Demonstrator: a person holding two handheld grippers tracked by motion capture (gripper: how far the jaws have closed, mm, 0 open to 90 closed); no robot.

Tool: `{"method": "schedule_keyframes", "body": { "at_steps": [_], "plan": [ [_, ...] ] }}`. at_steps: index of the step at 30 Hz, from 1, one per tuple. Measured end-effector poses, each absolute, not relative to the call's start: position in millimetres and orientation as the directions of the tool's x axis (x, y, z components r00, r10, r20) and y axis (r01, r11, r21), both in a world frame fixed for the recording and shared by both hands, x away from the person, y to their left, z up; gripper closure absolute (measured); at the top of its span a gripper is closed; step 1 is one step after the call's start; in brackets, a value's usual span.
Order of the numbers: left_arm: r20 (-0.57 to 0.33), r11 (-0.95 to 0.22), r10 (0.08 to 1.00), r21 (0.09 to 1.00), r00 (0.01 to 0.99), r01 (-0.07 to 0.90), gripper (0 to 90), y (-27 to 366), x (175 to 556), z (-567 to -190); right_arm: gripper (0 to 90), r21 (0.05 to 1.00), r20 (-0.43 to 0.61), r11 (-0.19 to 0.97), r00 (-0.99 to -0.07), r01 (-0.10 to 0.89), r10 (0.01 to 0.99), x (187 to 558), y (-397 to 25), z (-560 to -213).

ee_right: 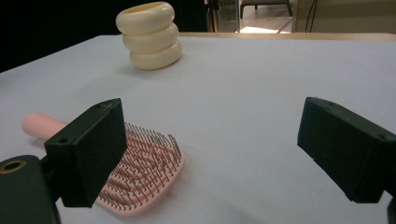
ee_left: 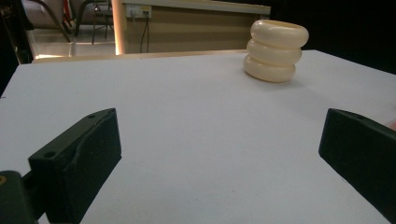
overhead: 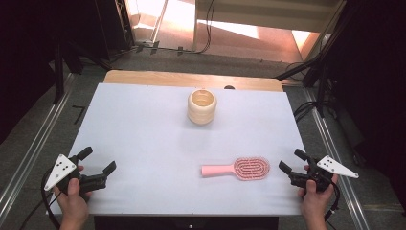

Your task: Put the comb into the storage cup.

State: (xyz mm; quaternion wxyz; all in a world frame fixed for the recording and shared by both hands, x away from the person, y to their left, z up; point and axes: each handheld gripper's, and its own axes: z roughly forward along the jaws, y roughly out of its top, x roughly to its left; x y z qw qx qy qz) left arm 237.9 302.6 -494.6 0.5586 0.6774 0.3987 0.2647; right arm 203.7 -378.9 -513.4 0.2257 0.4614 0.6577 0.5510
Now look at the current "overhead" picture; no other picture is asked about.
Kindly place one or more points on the metal floor rail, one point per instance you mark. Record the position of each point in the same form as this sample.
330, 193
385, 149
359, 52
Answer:
35, 143
335, 166

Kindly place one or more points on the ribbed wooden cup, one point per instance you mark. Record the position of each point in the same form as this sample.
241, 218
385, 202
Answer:
201, 113

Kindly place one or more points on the pink hairbrush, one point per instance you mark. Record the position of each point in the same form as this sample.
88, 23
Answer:
249, 168

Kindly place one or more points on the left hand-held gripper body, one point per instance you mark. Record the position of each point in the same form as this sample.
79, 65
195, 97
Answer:
62, 167

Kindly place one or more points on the black metal stand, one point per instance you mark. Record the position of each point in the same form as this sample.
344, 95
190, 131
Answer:
320, 83
59, 73

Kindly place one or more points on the small black knob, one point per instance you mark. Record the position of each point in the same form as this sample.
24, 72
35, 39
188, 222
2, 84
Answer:
229, 87

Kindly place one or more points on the white board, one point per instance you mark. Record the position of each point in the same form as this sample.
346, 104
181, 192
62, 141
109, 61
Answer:
159, 153

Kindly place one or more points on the person's right hand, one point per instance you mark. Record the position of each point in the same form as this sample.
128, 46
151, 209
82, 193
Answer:
314, 204

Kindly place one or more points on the wooden table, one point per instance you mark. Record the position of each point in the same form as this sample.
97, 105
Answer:
153, 78

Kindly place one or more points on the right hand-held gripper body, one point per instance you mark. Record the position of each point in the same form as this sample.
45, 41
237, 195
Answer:
335, 166

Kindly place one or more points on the black cabinet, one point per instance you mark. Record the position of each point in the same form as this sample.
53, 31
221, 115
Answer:
111, 28

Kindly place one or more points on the person's left hand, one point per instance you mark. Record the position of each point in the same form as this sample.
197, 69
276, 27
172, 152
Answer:
73, 204

